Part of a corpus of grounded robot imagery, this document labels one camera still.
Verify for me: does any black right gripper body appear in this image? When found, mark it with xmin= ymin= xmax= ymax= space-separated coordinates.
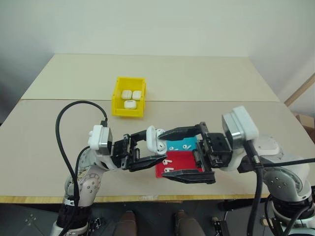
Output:
xmin=193 ymin=121 xmax=233 ymax=173

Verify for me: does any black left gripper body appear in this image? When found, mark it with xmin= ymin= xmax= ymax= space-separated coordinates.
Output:
xmin=110 ymin=133 xmax=141 ymax=171

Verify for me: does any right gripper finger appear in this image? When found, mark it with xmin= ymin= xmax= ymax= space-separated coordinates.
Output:
xmin=158 ymin=124 xmax=202 ymax=143
xmin=160 ymin=169 xmax=217 ymax=185

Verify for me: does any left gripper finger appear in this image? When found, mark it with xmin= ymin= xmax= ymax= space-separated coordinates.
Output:
xmin=127 ymin=154 xmax=168 ymax=173
xmin=129 ymin=129 xmax=149 ymax=144

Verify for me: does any yellow plastic bin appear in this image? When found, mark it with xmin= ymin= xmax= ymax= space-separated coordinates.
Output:
xmin=111 ymin=76 xmax=147 ymax=118

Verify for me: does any blue and red tray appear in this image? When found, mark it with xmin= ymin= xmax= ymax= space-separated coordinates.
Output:
xmin=155 ymin=136 xmax=204 ymax=178

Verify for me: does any black floor device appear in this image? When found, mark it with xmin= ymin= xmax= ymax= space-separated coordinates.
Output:
xmin=88 ymin=216 xmax=103 ymax=236
xmin=211 ymin=216 xmax=229 ymax=236

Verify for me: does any cardboard box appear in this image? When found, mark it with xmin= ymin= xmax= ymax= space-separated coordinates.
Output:
xmin=295 ymin=114 xmax=315 ymax=145

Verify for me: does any wooden beam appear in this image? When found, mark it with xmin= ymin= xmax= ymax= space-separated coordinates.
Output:
xmin=284 ymin=73 xmax=315 ymax=107

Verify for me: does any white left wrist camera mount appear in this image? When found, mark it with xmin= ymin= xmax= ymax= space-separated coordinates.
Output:
xmin=89 ymin=124 xmax=114 ymax=156

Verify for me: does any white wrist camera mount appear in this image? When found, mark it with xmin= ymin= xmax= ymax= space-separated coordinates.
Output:
xmin=89 ymin=124 xmax=114 ymax=156
xmin=221 ymin=105 xmax=259 ymax=149

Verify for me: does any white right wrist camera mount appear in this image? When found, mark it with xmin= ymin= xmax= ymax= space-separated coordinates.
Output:
xmin=221 ymin=105 xmax=259 ymax=149

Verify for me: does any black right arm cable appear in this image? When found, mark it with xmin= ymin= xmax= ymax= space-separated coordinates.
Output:
xmin=243 ymin=140 xmax=315 ymax=236

